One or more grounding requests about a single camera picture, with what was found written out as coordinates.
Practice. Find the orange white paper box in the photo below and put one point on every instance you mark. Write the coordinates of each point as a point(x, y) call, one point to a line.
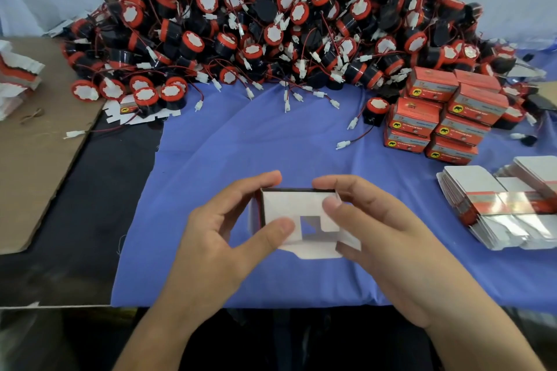
point(451, 152)
point(413, 124)
point(409, 134)
point(418, 107)
point(300, 210)
point(433, 79)
point(479, 104)
point(479, 79)
point(463, 130)
point(405, 145)

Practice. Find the rubber band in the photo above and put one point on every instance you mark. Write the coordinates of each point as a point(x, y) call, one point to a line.
point(30, 114)

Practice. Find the pile of black red buzzers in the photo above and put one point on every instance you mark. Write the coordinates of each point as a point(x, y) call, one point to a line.
point(278, 18)

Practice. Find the person's left forearm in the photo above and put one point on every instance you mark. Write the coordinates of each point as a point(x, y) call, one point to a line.
point(161, 349)

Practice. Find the blue cloth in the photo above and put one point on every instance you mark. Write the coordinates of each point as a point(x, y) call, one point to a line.
point(200, 158)

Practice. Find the person's left hand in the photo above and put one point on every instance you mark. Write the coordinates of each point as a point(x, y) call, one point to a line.
point(209, 266)

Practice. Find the stack of paper boxes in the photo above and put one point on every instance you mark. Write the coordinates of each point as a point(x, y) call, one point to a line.
point(17, 75)
point(496, 201)

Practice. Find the single red black buzzer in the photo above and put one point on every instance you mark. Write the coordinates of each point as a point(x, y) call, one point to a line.
point(376, 107)

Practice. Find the person's right hand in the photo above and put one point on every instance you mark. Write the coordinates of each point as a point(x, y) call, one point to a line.
point(400, 249)

